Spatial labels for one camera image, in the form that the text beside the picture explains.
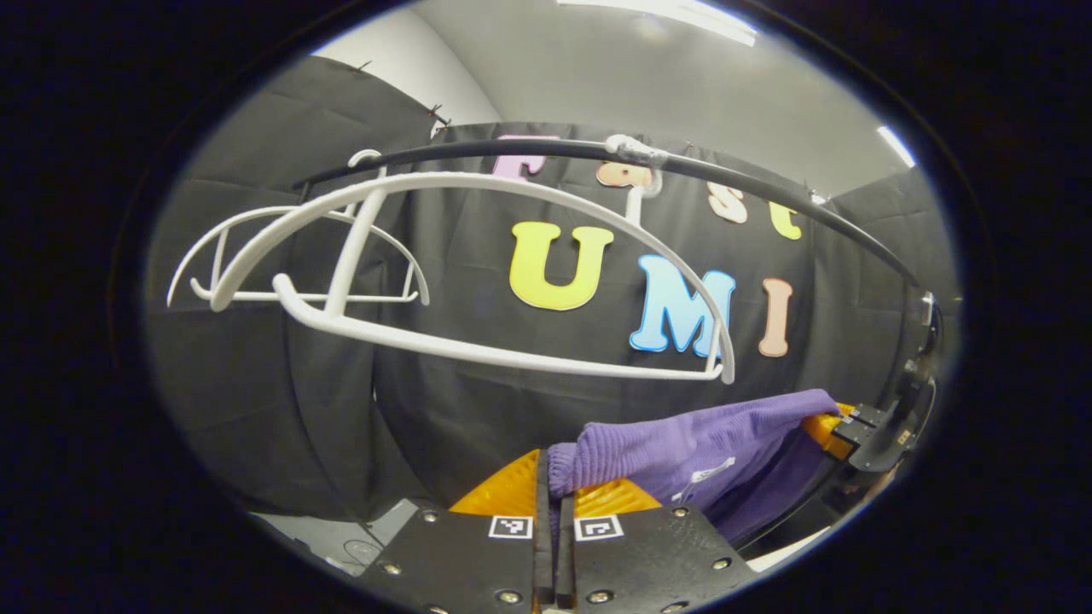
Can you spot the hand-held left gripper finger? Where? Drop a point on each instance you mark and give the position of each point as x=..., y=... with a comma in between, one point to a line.
x=543, y=554
x=565, y=563

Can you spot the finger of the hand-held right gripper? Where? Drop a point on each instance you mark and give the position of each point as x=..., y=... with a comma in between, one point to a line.
x=874, y=439

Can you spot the white plastic clothes hanger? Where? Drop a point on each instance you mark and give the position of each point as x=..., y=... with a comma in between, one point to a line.
x=351, y=264
x=384, y=298

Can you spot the black metal clothes rack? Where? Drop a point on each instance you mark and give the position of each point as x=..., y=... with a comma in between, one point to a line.
x=512, y=147

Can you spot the black backdrop cloth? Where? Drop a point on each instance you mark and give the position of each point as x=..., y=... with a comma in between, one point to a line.
x=461, y=409

